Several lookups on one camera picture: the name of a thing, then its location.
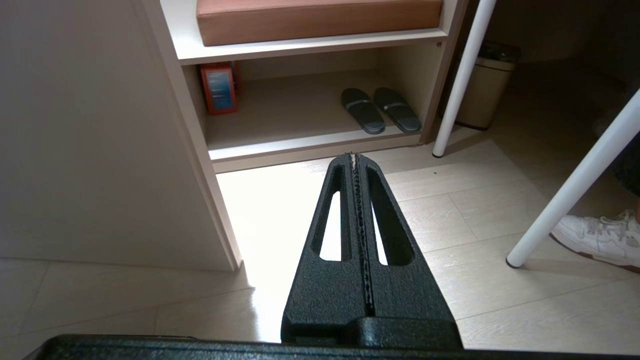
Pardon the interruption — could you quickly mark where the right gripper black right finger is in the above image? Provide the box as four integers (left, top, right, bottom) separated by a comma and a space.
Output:
350, 153, 463, 349

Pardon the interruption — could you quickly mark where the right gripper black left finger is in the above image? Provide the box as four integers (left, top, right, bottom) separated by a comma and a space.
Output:
281, 152, 373, 346

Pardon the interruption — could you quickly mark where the white room door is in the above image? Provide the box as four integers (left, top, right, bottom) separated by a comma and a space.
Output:
0, 0, 244, 273

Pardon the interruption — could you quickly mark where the cream bench shelf cabinet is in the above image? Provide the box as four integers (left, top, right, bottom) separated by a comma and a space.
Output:
160, 0, 472, 175

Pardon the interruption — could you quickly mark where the black slipper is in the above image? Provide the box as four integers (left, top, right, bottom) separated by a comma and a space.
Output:
373, 87, 422, 134
341, 88, 387, 135

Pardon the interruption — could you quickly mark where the white sneaker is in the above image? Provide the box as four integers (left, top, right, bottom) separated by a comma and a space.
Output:
551, 210, 640, 273

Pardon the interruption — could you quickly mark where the white table with round legs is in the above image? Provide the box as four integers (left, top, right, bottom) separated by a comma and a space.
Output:
432, 0, 640, 269

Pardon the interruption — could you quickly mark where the grey waste bin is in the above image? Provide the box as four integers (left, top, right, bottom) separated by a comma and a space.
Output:
452, 41, 522, 132

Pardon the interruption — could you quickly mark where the orange box with blue label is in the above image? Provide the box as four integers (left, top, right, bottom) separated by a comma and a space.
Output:
200, 61, 240, 116

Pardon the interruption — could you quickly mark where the brown bench cushion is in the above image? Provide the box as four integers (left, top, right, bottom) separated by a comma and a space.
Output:
196, 0, 445, 47

